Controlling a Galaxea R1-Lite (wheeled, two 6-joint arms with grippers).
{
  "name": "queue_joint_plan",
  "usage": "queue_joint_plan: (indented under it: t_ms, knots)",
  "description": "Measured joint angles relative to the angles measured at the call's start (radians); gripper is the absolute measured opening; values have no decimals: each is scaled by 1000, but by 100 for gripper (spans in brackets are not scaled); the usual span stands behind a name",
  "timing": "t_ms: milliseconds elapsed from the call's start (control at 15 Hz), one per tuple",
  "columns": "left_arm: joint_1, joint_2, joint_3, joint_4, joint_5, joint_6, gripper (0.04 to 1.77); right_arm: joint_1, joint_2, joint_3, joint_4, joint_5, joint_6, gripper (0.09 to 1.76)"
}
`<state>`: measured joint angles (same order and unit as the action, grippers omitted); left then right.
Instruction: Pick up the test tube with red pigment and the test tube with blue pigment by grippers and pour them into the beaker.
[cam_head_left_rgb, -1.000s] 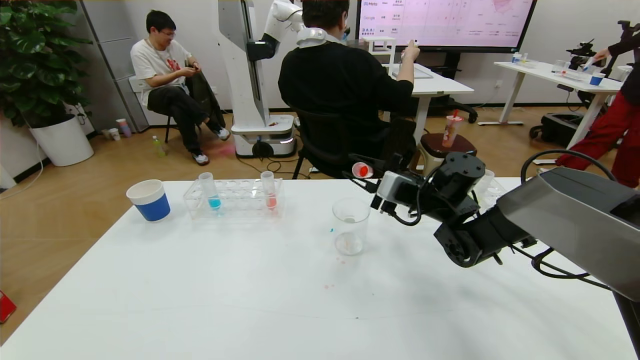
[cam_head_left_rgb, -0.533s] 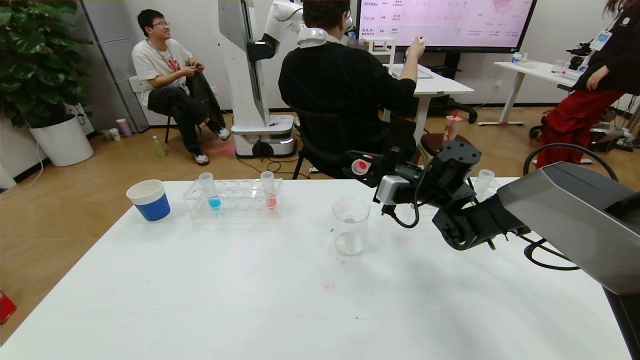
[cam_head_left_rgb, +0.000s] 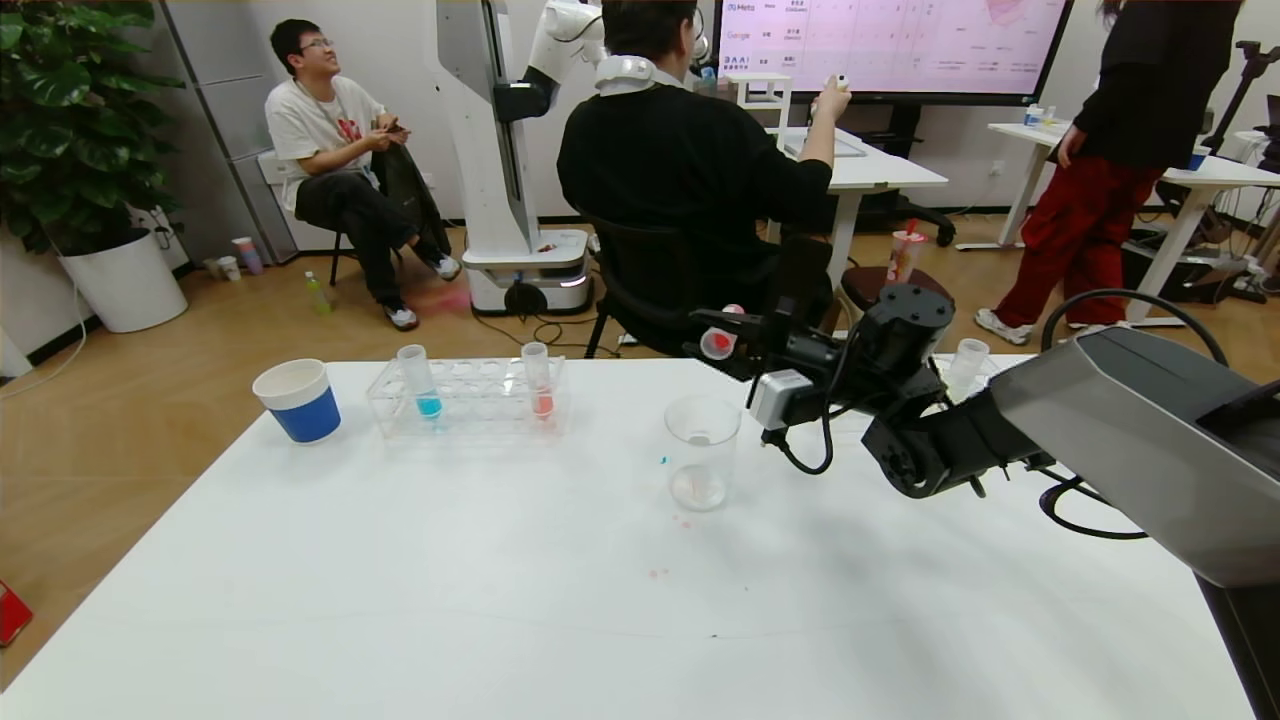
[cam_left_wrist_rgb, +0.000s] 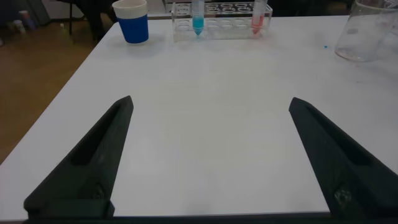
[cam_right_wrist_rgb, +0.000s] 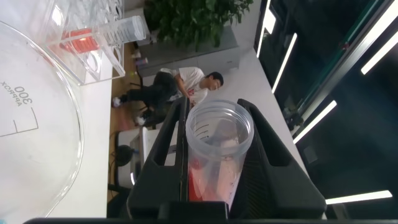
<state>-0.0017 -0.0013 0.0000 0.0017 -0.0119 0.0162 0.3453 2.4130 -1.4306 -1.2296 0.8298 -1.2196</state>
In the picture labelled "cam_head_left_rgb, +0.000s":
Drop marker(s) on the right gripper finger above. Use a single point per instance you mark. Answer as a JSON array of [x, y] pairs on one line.
[[758, 362], [770, 332]]

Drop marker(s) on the white desk T-shaped legs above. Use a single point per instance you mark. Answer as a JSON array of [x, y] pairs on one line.
[[1030, 140]]

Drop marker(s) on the seated man white shirt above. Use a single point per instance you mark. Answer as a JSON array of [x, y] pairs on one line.
[[320, 125]]

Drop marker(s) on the person in red trousers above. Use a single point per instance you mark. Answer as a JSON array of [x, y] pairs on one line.
[[1100, 210]]

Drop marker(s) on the clear glass beaker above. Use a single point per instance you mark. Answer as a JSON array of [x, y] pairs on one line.
[[700, 470]]

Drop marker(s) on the grey tray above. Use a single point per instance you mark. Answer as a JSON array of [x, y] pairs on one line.
[[850, 148]]

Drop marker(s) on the white drawer shelf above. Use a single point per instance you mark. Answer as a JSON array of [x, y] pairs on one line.
[[765, 98]]

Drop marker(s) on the pale red pigment test tube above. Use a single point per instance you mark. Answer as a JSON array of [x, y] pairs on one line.
[[538, 383]]

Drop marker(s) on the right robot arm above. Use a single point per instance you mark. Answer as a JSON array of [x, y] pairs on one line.
[[1130, 430]]

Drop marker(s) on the small white blue container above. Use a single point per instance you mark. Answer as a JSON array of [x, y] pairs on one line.
[[1034, 116]]

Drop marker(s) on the black office chair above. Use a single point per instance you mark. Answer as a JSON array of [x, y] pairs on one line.
[[640, 295]]

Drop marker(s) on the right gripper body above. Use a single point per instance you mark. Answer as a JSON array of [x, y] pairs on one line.
[[830, 365]]

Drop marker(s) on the brown cushioned stool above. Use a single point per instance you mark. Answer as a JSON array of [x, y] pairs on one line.
[[865, 285]]

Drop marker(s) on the white planter pot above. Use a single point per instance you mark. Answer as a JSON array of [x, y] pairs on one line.
[[123, 288]]

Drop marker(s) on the drink cup red straw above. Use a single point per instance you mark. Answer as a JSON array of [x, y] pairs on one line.
[[905, 255]]

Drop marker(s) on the clear acrylic tube rack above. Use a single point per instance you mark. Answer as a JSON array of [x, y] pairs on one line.
[[478, 402], [990, 378]]

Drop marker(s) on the small white cup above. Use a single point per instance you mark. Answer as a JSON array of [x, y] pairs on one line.
[[229, 270]]

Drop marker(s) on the white humanoid robot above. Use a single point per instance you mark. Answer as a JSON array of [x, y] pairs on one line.
[[490, 150]]

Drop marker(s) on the green plastic bottle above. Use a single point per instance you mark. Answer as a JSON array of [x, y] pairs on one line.
[[318, 296]]

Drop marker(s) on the small blue paper cup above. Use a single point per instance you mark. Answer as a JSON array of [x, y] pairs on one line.
[[1200, 158]]

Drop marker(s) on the large display screen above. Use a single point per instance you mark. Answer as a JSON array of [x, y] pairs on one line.
[[900, 50]]

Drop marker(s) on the green potted plant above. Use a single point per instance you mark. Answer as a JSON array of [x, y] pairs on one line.
[[70, 120]]

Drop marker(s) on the blue white paper cup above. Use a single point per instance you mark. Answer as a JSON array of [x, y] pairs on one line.
[[303, 408]]

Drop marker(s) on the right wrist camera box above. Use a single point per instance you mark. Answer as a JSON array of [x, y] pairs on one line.
[[780, 398]]

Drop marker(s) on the seated man black sweater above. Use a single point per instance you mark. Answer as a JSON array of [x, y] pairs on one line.
[[670, 170]]

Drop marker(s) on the white desk with tray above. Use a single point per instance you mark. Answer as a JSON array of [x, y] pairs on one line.
[[885, 172]]

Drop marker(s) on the yellow pigment test tube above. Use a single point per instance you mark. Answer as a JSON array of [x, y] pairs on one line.
[[968, 360]]

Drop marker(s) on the red flat object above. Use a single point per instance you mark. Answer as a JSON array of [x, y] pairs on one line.
[[12, 613]]

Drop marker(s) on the blue pigment test tube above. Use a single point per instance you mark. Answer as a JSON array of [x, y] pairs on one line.
[[424, 383]]

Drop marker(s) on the pink cup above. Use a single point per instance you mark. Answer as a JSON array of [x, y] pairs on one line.
[[249, 260]]

